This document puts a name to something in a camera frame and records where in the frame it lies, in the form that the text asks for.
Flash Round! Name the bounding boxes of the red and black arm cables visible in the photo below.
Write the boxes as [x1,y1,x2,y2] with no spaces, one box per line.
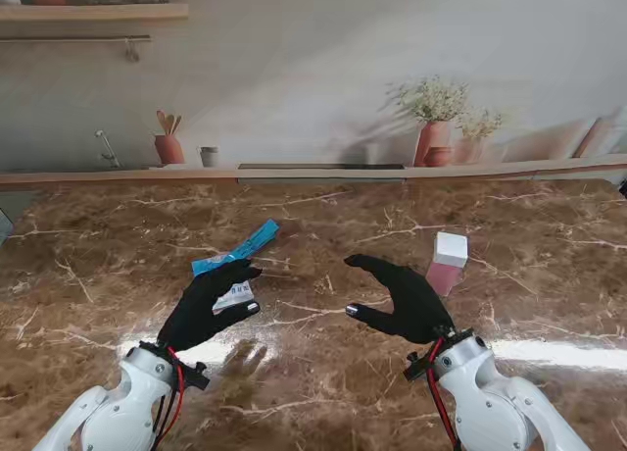
[425,337,464,451]
[149,347,187,451]

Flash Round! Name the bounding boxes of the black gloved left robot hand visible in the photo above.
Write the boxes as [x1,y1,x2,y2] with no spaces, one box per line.
[156,258,264,353]

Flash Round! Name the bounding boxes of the red and black left arm cables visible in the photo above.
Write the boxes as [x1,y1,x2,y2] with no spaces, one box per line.
[149,347,187,451]

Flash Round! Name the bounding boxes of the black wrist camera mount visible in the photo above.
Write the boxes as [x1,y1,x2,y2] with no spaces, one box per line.
[404,351,437,382]
[175,360,211,391]

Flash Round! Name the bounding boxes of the wooden wall shelf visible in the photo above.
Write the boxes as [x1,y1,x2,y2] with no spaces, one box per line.
[0,3,190,24]

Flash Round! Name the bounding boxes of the clear bottle with pink seasoning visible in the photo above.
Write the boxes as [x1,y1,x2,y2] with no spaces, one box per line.
[424,259,466,298]

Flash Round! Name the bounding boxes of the blue plastic bag clip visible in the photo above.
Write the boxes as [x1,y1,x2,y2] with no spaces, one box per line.
[227,219,281,262]

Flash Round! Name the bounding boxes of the red and black right arm cables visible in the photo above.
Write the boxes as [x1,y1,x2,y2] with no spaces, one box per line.
[425,337,464,451]

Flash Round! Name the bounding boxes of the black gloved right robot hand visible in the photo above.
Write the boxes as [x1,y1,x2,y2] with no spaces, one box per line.
[343,253,457,345]

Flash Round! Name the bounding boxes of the wooden cutting boards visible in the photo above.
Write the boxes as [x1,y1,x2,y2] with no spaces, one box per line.
[572,115,627,159]

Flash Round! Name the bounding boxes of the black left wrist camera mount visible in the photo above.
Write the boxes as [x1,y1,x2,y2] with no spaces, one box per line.
[175,360,211,391]

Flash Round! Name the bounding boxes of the grey blue edge object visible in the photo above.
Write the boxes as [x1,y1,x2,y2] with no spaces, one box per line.
[0,208,15,249]

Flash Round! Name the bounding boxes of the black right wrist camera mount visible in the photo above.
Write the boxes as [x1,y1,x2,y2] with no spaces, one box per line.
[404,351,437,382]

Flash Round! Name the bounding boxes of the white and blue seasoning bag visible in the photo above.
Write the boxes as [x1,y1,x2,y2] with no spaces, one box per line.
[191,253,256,316]

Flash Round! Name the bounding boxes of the beige vase with flowers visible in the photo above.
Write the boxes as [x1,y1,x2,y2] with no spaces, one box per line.
[453,108,506,166]

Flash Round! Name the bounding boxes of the white square bottle cap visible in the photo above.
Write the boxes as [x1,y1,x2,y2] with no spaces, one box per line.
[433,230,470,269]

